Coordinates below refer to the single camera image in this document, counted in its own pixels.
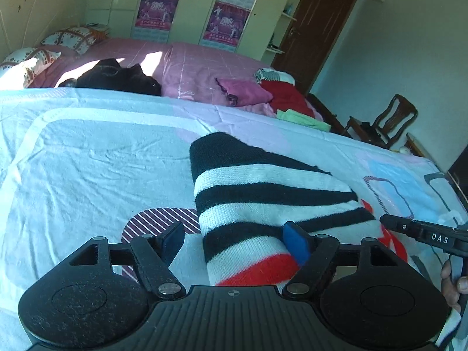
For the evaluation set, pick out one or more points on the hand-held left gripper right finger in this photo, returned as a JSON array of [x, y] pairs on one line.
[[296, 243]]

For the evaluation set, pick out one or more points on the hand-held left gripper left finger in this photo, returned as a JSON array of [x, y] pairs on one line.
[[173, 239]]

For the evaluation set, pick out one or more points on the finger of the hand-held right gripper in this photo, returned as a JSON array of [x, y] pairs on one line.
[[402, 226]]

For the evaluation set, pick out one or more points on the black white red striped sweater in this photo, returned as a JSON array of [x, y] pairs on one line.
[[263, 204]]

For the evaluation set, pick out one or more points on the person's right hand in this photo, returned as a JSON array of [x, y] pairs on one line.
[[449, 281]]

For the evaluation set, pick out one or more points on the dark furniture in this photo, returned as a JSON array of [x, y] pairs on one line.
[[460, 177]]

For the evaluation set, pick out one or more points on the wooden chair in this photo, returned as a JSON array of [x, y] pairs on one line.
[[393, 117]]

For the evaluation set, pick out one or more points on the light blue printed blanket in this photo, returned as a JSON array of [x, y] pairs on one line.
[[91, 161]]

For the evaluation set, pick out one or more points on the red cloth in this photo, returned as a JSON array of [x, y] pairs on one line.
[[289, 98]]

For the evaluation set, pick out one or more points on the pink cloth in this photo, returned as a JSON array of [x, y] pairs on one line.
[[245, 91]]

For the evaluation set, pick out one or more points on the green white striped cloth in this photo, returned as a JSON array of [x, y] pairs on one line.
[[272, 75]]

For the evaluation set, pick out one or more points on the black cloth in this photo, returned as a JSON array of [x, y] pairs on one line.
[[113, 78]]

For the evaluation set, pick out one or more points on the pink bed sheet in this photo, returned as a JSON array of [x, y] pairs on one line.
[[197, 65]]

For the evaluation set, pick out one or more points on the brown wooden door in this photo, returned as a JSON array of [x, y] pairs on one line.
[[318, 33]]

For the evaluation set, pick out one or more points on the patterned pillow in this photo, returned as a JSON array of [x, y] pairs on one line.
[[25, 64], [73, 38]]

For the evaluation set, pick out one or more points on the cream wardrobe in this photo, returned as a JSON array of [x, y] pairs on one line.
[[197, 3]]

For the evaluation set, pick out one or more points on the cream headboard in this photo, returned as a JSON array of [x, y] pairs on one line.
[[33, 11]]

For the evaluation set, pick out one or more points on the wooden bed frame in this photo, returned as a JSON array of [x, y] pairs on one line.
[[327, 115]]

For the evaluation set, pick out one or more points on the pink wall poster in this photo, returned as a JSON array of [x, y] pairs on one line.
[[158, 9], [226, 22]]

